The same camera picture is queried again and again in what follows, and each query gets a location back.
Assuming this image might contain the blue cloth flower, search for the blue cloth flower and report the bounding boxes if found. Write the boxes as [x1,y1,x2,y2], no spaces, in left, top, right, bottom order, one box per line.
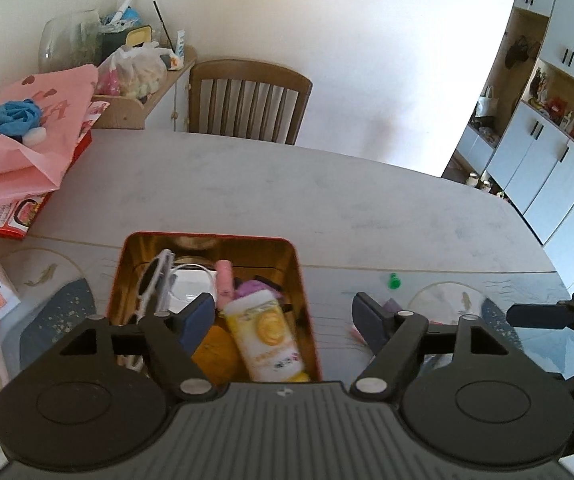
[0,99,43,138]

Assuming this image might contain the wooden chair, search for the wooden chair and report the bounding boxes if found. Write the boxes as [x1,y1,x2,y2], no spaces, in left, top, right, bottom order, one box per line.
[187,59,314,147]

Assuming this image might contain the wooden side shelf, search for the wooden side shelf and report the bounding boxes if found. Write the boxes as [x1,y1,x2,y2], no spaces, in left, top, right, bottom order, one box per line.
[90,45,199,131]

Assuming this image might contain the white tote bag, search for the white tote bag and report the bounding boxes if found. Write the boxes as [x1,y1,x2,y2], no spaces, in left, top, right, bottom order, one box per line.
[476,85,498,120]

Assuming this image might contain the purple flower toy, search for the purple flower toy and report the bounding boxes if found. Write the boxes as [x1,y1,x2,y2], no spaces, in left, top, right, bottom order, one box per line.
[234,279,284,303]

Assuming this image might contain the white wall cabinet unit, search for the white wall cabinet unit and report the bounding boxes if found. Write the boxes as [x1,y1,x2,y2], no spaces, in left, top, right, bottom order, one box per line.
[442,0,574,288]

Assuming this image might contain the pink tube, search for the pink tube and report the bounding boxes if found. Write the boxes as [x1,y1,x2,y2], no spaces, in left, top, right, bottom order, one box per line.
[214,260,235,308]

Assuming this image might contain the teal container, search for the teal container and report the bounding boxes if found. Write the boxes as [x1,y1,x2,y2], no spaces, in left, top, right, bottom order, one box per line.
[101,30,129,63]

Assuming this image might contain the white sunglasses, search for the white sunglasses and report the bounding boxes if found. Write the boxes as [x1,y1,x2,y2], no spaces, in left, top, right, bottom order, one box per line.
[134,249,178,323]

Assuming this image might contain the dark hanging bag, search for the dark hanging bag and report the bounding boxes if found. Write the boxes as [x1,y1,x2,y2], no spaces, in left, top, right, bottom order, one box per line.
[504,35,530,68]

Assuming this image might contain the printed oval placemat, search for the printed oval placemat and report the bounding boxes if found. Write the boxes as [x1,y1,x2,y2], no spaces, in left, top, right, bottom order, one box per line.
[0,249,99,411]
[406,280,570,378]

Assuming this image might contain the pink paper bag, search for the pink paper bag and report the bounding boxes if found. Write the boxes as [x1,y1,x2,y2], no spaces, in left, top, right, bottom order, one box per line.
[0,65,100,218]

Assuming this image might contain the red printed box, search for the red printed box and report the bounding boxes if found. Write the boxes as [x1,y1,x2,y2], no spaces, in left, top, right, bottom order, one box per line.
[0,102,110,240]

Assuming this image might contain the thin black stick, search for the thin black stick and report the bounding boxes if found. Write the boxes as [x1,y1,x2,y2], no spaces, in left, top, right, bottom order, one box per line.
[153,1,174,51]

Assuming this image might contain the orange fruit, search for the orange fruit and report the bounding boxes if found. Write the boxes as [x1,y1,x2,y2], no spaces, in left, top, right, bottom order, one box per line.
[191,325,242,386]

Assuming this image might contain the white bottle yellow label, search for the white bottle yellow label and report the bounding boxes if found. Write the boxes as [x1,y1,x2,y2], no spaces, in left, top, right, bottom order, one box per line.
[221,292,313,385]

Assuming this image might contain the yellow lidded container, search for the yellow lidded container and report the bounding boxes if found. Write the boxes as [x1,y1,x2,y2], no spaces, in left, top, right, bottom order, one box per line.
[126,26,152,48]

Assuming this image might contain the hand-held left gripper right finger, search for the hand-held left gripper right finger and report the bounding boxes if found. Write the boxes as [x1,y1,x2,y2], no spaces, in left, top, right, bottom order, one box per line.
[349,291,515,403]

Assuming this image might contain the white plastic bag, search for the white plastic bag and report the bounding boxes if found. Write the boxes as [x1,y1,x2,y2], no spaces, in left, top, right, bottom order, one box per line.
[98,42,174,100]

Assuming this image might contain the red tin box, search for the red tin box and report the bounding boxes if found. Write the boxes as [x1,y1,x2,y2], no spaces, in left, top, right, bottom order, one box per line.
[107,231,324,386]

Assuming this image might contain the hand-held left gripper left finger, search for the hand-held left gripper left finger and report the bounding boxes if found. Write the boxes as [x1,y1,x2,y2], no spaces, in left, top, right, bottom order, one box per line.
[60,292,218,401]

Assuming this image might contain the clear glass jar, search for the clear glass jar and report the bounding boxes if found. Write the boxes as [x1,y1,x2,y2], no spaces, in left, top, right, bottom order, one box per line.
[38,9,103,73]

